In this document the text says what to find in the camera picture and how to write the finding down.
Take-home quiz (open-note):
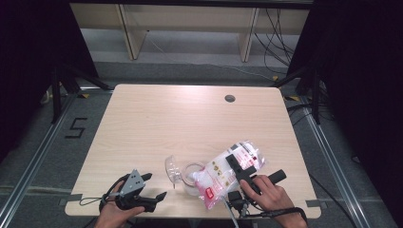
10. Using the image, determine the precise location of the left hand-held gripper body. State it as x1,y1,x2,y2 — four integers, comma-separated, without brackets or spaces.
116,169,159,213

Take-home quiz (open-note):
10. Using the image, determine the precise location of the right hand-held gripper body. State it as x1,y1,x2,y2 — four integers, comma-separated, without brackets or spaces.
227,165,288,219

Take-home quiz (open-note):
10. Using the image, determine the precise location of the red and white sugar bag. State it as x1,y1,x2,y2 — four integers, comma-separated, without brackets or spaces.
193,140,267,211

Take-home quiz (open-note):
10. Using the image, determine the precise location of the glass jar with beige rim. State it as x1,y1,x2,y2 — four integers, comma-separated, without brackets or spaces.
181,161,207,197

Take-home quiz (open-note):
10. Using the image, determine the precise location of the person's right hand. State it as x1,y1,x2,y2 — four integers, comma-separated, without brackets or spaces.
239,175,296,220

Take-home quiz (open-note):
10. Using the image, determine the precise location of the person's left hand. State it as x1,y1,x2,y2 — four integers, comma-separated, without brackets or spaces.
94,184,146,228

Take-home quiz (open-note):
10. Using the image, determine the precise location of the grey tape strip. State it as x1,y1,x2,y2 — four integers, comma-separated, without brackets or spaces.
58,193,84,206
305,199,327,208

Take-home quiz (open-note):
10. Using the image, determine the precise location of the black metal stand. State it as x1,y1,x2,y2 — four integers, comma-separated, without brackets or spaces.
50,63,113,125
271,65,321,125

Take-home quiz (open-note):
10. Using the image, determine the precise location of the light wooden shelf unit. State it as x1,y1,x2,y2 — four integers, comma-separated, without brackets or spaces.
69,2,311,64

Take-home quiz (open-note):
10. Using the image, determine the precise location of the black curtain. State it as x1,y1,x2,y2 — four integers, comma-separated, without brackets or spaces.
286,0,403,219
0,0,99,162

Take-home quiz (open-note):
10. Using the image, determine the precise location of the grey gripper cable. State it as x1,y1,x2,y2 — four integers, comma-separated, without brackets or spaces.
221,196,240,228

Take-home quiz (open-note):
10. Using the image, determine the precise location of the black looped gripper cable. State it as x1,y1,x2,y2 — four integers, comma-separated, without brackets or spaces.
79,175,129,214

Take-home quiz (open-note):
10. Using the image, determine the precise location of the black cable with wrist strap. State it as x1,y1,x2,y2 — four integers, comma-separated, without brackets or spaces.
243,206,309,224

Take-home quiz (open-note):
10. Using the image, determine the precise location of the black floor cable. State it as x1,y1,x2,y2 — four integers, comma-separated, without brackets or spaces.
286,104,321,127

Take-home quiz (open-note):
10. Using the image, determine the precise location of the aluminium floor rail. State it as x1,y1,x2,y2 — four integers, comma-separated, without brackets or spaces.
0,91,80,222
300,98,372,228

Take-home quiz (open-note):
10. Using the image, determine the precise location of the bunch of black hanging cables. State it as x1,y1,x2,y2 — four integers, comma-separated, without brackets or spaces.
253,9,302,75

